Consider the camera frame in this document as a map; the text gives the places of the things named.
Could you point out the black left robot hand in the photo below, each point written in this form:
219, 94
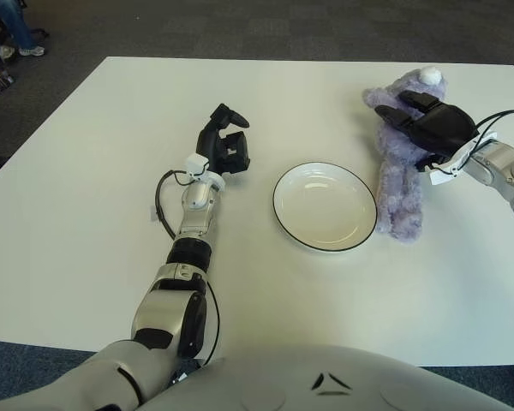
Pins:
210, 147

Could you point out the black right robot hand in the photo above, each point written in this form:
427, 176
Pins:
445, 128

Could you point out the purple plush bunny doll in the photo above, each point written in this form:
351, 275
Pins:
400, 197

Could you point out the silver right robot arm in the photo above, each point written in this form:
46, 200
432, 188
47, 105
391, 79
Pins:
503, 167

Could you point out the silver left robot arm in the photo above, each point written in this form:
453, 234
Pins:
158, 304

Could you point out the white plate with black rim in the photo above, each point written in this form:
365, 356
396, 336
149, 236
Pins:
325, 207

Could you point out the white sneaker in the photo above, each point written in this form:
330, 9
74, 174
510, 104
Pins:
32, 51
7, 52

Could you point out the silver grey robot torso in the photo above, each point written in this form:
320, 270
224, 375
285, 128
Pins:
325, 385

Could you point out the black waist bracket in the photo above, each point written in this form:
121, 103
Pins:
184, 373

